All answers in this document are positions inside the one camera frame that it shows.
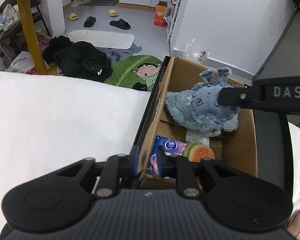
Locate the person's hand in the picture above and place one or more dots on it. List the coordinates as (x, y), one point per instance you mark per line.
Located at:
(293, 226)

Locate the fluffy blue-grey plush cloth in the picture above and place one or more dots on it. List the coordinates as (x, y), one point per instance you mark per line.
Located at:
(177, 104)

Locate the blue tissue packet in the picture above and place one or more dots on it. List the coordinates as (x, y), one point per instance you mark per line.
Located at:
(162, 148)

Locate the green leaf cartoon rug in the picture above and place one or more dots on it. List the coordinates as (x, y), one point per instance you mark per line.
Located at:
(136, 72)

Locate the grey door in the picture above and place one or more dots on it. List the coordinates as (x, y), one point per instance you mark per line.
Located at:
(282, 33)

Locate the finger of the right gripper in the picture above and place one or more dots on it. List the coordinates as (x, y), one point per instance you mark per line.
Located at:
(240, 97)

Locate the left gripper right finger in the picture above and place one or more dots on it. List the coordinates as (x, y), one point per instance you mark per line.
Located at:
(193, 180)

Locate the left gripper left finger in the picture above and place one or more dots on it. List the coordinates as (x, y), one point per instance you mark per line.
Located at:
(117, 167)

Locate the clear plastic bag with bowl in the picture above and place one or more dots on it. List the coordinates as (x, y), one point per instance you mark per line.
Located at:
(195, 52)

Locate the yellow slipper far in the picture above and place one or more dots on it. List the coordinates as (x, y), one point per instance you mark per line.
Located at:
(112, 13)

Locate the yellow slipper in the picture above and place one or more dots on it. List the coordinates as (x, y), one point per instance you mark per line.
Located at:
(112, 13)
(72, 17)

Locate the white plastic bag on floor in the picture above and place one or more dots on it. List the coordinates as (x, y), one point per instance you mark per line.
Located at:
(23, 63)

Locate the white tissue pack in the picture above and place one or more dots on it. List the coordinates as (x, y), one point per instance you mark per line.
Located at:
(195, 136)

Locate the black slipper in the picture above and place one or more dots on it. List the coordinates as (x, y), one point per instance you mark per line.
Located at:
(89, 22)
(121, 24)

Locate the pile of black clothes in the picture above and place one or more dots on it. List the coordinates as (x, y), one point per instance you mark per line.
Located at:
(79, 60)

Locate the white floor mat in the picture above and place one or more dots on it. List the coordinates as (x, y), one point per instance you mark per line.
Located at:
(103, 39)

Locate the orange cardboard box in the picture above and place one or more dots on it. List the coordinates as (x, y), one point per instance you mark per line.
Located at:
(160, 12)

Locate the black slipper left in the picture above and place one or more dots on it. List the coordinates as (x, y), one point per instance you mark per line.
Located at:
(89, 22)

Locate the black tray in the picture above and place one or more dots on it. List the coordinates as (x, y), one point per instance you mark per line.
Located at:
(261, 146)

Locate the brown cardboard box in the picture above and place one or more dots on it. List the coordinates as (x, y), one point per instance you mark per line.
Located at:
(187, 110)

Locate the blue denim fish toy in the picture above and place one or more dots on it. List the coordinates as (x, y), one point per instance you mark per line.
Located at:
(204, 98)

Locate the black slipper right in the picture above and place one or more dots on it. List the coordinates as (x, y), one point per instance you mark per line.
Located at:
(121, 24)

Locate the yellow slipper near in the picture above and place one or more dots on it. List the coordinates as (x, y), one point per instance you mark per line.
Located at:
(72, 17)

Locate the hamburger toy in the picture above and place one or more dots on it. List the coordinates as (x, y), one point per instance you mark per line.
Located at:
(195, 152)

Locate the round yellow table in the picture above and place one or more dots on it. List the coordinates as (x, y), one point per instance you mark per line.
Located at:
(30, 35)

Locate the blue-grey fuzzy rug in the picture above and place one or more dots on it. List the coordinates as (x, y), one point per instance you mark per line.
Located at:
(120, 54)

